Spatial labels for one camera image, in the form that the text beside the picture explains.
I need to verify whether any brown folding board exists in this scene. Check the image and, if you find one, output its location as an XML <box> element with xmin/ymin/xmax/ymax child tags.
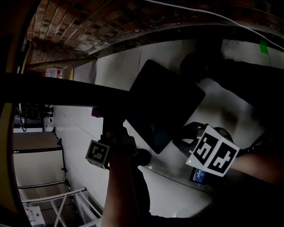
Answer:
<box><xmin>13</xmin><ymin>132</ymin><xmax>67</xmax><ymax>189</ymax></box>

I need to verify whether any white metal rack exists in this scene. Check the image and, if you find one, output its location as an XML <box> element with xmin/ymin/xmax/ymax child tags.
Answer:
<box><xmin>21</xmin><ymin>187</ymin><xmax>104</xmax><ymax>227</ymax></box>

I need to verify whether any white paper sheet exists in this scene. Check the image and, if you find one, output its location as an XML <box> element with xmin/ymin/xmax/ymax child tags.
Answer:
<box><xmin>24</xmin><ymin>206</ymin><xmax>46</xmax><ymax>226</ymax></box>

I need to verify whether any person's right black shoe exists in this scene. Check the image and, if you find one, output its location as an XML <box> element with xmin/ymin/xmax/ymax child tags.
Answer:
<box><xmin>179</xmin><ymin>51</ymin><xmax>225</xmax><ymax>80</ymax></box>

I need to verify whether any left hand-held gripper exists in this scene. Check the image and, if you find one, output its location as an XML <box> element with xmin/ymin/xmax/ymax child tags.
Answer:
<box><xmin>85</xmin><ymin>115</ymin><xmax>130</xmax><ymax>170</ymax></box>

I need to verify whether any wrapped water bottle pack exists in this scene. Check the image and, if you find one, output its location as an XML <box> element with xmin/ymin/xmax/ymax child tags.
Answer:
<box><xmin>41</xmin><ymin>67</ymin><xmax>65</xmax><ymax>78</ymax></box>

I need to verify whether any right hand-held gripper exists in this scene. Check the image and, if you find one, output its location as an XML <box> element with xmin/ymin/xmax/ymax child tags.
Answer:
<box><xmin>177</xmin><ymin>121</ymin><xmax>241</xmax><ymax>178</ymax></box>

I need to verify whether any person's right forearm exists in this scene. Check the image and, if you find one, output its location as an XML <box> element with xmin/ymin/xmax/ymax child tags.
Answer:
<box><xmin>230</xmin><ymin>153</ymin><xmax>284</xmax><ymax>184</ymax></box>

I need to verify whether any small black screen device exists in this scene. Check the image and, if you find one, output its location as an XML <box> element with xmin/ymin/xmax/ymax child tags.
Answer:
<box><xmin>189</xmin><ymin>167</ymin><xmax>208</xmax><ymax>186</ymax></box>

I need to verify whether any purple cloth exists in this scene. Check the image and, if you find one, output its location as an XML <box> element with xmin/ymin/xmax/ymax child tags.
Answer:
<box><xmin>91</xmin><ymin>106</ymin><xmax>105</xmax><ymax>118</ymax></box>

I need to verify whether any person's black shoe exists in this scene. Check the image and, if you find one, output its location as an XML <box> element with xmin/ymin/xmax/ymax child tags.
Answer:
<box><xmin>133</xmin><ymin>149</ymin><xmax>152</xmax><ymax>167</ymax></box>
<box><xmin>179</xmin><ymin>51</ymin><xmax>225</xmax><ymax>80</ymax></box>

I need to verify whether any person's left forearm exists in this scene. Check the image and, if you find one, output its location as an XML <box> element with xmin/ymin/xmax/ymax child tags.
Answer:
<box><xmin>103</xmin><ymin>154</ymin><xmax>142</xmax><ymax>227</ymax></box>

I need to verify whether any person's left black shoe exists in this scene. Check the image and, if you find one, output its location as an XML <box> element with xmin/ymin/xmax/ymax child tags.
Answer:
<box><xmin>133</xmin><ymin>149</ymin><xmax>152</xmax><ymax>167</ymax></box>

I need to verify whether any white power cable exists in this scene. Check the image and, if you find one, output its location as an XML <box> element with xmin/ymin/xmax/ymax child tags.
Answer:
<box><xmin>144</xmin><ymin>0</ymin><xmax>284</xmax><ymax>51</ymax></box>

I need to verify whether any person's left hand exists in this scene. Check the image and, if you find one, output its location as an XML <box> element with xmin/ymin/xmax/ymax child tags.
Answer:
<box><xmin>109</xmin><ymin>133</ymin><xmax>138</xmax><ymax>160</ymax></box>

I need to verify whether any green tape piece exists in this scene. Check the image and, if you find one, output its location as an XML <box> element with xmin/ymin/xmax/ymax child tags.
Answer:
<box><xmin>259</xmin><ymin>39</ymin><xmax>269</xmax><ymax>55</ymax></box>

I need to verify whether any black table base and pole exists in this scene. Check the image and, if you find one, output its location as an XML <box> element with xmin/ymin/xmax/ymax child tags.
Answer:
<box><xmin>0</xmin><ymin>73</ymin><xmax>134</xmax><ymax>109</ymax></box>

